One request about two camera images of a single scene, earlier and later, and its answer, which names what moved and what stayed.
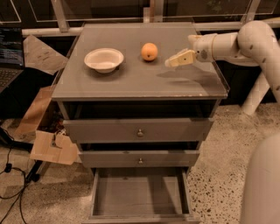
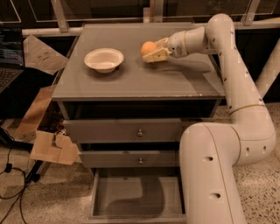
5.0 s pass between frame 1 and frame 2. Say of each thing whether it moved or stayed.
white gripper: moved
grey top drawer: stayed
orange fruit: stayed
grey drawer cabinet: stayed
